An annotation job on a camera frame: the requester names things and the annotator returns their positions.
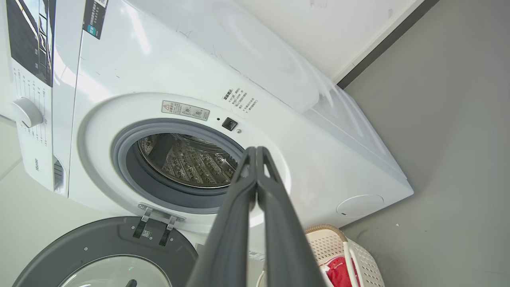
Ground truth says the round white filter cover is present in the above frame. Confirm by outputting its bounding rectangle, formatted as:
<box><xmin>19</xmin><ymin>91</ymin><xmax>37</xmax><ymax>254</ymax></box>
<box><xmin>336</xmin><ymin>194</ymin><xmax>384</xmax><ymax>218</ymax></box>

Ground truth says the black promotional sticker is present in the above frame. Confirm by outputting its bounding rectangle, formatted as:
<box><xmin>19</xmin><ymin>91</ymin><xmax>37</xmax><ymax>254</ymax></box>
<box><xmin>82</xmin><ymin>0</ymin><xmax>109</xmax><ymax>40</ymax></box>

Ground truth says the white washing machine control knob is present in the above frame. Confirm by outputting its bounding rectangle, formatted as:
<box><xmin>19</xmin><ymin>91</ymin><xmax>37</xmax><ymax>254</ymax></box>
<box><xmin>12</xmin><ymin>97</ymin><xmax>43</xmax><ymax>128</ymax></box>

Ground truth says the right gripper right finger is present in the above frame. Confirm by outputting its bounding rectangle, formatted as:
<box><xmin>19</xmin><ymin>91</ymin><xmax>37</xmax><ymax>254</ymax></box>
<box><xmin>256</xmin><ymin>146</ymin><xmax>327</xmax><ymax>287</ymax></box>

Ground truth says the stainless steel washing machine drum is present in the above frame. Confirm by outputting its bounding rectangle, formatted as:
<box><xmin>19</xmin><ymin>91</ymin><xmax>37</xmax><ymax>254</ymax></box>
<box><xmin>137</xmin><ymin>133</ymin><xmax>239</xmax><ymax>189</ymax></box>

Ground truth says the black wall baseboard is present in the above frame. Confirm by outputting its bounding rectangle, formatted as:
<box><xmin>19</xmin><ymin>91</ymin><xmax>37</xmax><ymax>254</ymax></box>
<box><xmin>337</xmin><ymin>0</ymin><xmax>441</xmax><ymax>89</ymax></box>

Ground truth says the cream plastic laundry basket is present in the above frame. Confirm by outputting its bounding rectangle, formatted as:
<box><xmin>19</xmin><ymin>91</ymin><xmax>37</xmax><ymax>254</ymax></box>
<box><xmin>255</xmin><ymin>224</ymin><xmax>386</xmax><ymax>287</ymax></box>

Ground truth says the metal door hinge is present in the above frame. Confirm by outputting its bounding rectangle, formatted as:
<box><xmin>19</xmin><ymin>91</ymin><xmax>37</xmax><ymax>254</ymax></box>
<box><xmin>133</xmin><ymin>202</ymin><xmax>186</xmax><ymax>247</ymax></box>

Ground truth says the red garment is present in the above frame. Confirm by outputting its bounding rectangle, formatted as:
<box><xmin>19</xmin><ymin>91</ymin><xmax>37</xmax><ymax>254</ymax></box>
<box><xmin>325</xmin><ymin>256</ymin><xmax>361</xmax><ymax>287</ymax></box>

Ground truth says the grey warning sticker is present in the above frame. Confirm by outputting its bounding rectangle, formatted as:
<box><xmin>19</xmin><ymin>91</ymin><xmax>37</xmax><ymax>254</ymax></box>
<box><xmin>161</xmin><ymin>100</ymin><xmax>210</xmax><ymax>121</ymax></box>

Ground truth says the grey rubber door gasket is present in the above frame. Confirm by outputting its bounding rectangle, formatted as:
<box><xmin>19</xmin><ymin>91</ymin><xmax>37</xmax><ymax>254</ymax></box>
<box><xmin>112</xmin><ymin>118</ymin><xmax>245</xmax><ymax>210</ymax></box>

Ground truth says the black round washer door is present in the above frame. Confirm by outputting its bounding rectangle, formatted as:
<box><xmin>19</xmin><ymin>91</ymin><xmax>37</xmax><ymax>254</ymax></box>
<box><xmin>12</xmin><ymin>215</ymin><xmax>199</xmax><ymax>287</ymax></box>

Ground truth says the small printed text sticker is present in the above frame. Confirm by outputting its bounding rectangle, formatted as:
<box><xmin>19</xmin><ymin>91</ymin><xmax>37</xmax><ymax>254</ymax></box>
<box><xmin>222</xmin><ymin>87</ymin><xmax>259</xmax><ymax>114</ymax></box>

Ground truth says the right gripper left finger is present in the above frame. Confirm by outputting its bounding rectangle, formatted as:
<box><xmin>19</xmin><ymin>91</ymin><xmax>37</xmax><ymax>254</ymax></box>
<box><xmin>185</xmin><ymin>146</ymin><xmax>257</xmax><ymax>287</ymax></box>

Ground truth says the black washing machine display panel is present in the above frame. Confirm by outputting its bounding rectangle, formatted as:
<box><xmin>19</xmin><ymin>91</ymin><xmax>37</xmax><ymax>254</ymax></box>
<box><xmin>6</xmin><ymin>0</ymin><xmax>56</xmax><ymax>87</ymax></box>

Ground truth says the white front-load washing machine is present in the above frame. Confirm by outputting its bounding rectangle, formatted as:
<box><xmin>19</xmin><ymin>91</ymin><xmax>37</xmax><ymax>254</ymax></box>
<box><xmin>0</xmin><ymin>0</ymin><xmax>415</xmax><ymax>256</ymax></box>

